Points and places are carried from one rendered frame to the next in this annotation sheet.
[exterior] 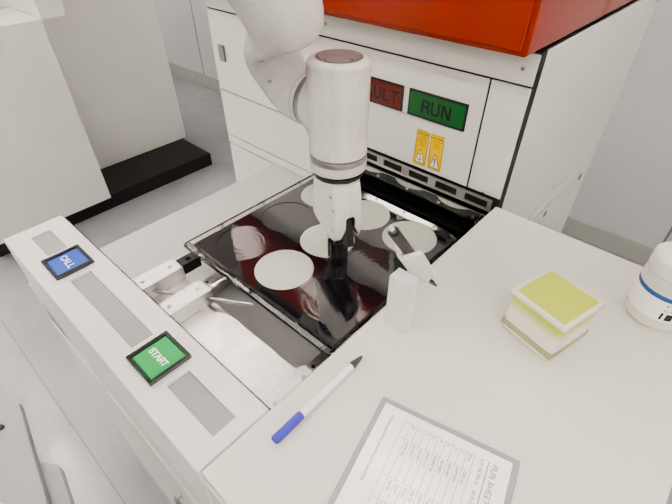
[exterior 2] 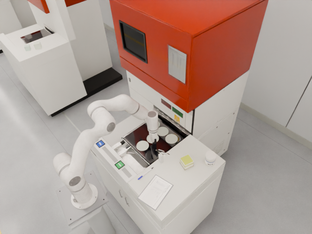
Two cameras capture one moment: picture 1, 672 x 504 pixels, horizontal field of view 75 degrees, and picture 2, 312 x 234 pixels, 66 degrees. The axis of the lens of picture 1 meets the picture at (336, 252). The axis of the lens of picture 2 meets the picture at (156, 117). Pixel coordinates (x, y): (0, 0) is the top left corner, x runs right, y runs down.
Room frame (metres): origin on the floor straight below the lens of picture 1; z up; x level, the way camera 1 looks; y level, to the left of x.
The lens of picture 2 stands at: (-0.58, -0.22, 2.45)
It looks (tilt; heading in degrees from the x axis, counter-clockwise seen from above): 46 degrees down; 9
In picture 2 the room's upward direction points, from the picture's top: 4 degrees counter-clockwise
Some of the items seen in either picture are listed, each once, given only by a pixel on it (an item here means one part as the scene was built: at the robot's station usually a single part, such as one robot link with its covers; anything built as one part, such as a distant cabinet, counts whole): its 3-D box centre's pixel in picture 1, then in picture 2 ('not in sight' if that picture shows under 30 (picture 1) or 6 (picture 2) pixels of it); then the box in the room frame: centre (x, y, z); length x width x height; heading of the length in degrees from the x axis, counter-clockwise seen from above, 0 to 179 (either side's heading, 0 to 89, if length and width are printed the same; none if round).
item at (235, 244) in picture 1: (327, 240); (152, 138); (0.63, 0.02, 0.90); 0.34 x 0.34 x 0.01; 48
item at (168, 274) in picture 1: (158, 279); (116, 146); (0.53, 0.30, 0.89); 0.08 x 0.03 x 0.03; 138
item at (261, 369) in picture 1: (218, 341); (128, 160); (0.42, 0.18, 0.87); 0.36 x 0.08 x 0.03; 48
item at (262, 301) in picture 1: (251, 292); (135, 151); (0.50, 0.14, 0.90); 0.38 x 0.01 x 0.01; 48
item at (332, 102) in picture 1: (336, 104); (152, 120); (0.59, 0.00, 1.17); 0.09 x 0.08 x 0.13; 44
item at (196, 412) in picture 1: (126, 339); (111, 159); (0.41, 0.31, 0.89); 0.55 x 0.09 x 0.14; 48
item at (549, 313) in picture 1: (549, 314); (186, 162); (0.36, -0.26, 1.00); 0.07 x 0.07 x 0.07; 32
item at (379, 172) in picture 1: (389, 193); (170, 124); (0.80, -0.11, 0.89); 0.44 x 0.02 x 0.10; 48
